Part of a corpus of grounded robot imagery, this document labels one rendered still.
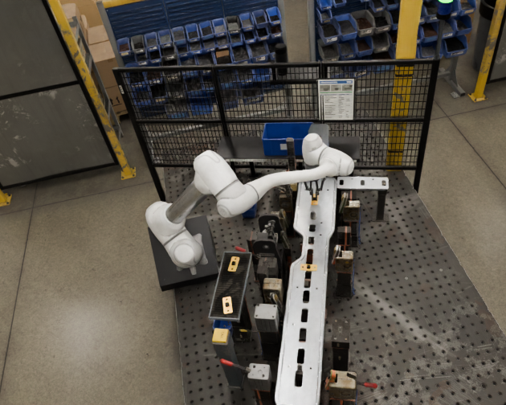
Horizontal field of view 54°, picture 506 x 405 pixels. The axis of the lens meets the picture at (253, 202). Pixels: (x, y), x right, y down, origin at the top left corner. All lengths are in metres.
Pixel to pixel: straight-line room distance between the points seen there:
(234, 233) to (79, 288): 1.51
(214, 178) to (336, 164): 0.62
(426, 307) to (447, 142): 2.34
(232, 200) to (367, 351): 1.05
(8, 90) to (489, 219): 3.90
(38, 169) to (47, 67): 1.08
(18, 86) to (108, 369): 2.29
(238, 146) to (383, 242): 1.08
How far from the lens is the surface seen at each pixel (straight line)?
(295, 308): 2.39
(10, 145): 4.76
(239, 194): 2.17
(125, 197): 4.64
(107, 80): 5.29
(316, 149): 2.50
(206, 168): 2.17
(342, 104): 3.05
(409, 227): 3.11
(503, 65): 5.37
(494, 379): 2.68
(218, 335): 2.19
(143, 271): 4.01
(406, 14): 2.82
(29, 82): 4.36
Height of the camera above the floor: 3.04
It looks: 46 degrees down
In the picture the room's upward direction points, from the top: 10 degrees counter-clockwise
